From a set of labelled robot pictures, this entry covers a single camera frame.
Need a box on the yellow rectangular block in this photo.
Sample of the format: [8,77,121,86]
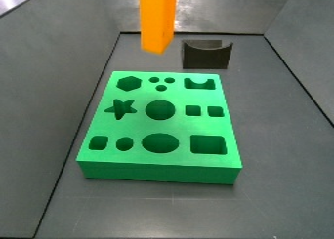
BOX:
[139,0,176,54]

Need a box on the black curved fixture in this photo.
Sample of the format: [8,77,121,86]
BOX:
[181,40,233,69]

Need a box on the green foam shape board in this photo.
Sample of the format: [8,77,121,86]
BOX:
[77,71,243,184]

